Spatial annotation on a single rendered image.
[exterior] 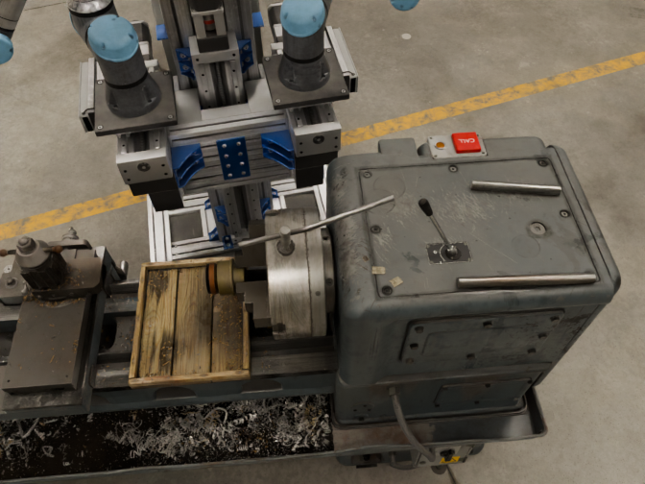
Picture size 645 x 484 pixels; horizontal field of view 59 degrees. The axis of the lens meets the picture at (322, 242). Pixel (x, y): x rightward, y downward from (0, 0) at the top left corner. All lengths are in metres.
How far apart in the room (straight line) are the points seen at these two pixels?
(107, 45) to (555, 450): 2.08
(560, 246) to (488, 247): 0.16
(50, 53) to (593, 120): 3.29
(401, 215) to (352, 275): 0.19
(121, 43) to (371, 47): 2.45
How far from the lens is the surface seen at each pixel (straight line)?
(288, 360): 1.54
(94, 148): 3.41
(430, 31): 4.03
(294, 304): 1.27
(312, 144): 1.69
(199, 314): 1.61
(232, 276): 1.38
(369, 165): 1.39
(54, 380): 1.54
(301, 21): 1.60
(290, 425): 1.77
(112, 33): 1.63
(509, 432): 1.89
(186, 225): 2.64
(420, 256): 1.24
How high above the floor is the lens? 2.28
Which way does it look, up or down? 55 degrees down
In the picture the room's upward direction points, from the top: straight up
